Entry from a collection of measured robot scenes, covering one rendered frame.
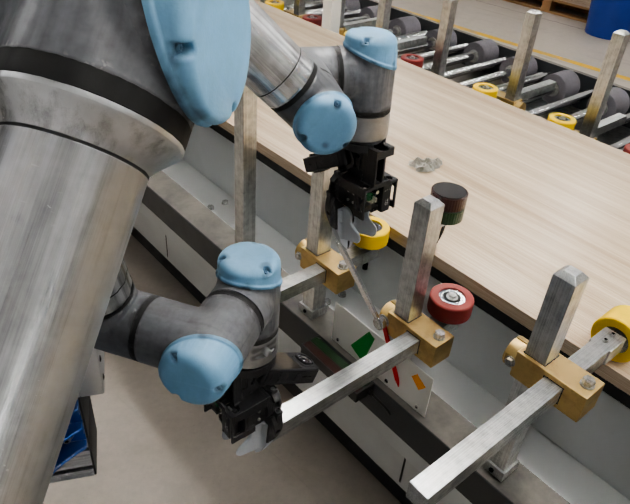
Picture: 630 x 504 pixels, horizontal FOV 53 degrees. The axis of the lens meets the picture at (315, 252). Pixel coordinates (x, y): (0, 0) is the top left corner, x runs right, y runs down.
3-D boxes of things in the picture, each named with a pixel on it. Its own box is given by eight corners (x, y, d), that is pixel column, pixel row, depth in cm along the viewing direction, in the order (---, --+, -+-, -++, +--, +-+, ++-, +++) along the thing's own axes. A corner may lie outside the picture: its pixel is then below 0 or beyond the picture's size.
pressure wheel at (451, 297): (443, 362, 115) (455, 314, 108) (411, 337, 119) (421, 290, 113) (471, 344, 119) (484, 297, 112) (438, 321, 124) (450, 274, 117)
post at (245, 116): (242, 261, 152) (242, 79, 125) (231, 251, 154) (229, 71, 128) (257, 255, 154) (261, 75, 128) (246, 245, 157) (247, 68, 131)
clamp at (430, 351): (430, 368, 110) (436, 347, 107) (376, 326, 118) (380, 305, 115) (451, 355, 113) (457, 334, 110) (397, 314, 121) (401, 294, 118)
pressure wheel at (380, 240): (384, 281, 133) (391, 236, 126) (346, 278, 133) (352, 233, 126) (382, 258, 140) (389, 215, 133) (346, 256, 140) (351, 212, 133)
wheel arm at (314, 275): (202, 344, 111) (202, 326, 109) (192, 333, 113) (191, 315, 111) (378, 260, 135) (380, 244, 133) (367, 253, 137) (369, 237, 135)
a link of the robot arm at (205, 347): (128, 390, 67) (177, 325, 76) (224, 420, 65) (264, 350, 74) (120, 336, 63) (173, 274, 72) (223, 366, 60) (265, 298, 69)
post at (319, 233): (310, 335, 139) (327, 135, 112) (300, 326, 142) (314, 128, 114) (322, 329, 141) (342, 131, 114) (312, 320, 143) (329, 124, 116)
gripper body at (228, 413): (202, 412, 88) (199, 350, 81) (253, 385, 93) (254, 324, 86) (233, 449, 83) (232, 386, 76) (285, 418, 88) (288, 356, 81)
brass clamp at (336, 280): (333, 296, 125) (336, 276, 122) (291, 262, 133) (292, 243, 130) (356, 285, 128) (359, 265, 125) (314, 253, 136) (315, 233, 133)
